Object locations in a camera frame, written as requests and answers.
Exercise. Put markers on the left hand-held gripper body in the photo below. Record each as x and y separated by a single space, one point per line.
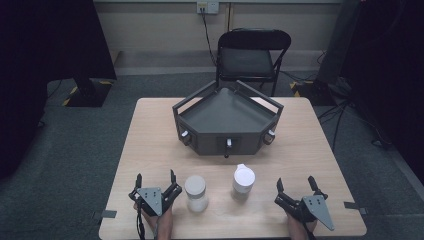
151 199

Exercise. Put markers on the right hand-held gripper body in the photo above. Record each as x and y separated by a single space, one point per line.
316 206

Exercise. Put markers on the glass jar with grey lid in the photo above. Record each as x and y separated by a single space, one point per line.
196 193

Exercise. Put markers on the glass jar with white lid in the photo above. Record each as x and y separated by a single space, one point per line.
243 181

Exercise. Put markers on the dark grey corner rack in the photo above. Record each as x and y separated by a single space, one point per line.
226 115

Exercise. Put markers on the person's right hand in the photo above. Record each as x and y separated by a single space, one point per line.
296 225

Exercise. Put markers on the grey tape strip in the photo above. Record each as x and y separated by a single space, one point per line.
354 206
107 214

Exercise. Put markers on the black stand base striped tape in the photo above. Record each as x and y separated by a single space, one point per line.
315 91
88 95

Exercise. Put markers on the black folding chair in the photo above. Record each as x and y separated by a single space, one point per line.
248 60

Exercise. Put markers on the dark curtain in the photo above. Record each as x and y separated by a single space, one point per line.
40 66
390 66

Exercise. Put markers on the white wall socket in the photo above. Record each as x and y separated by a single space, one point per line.
207 6

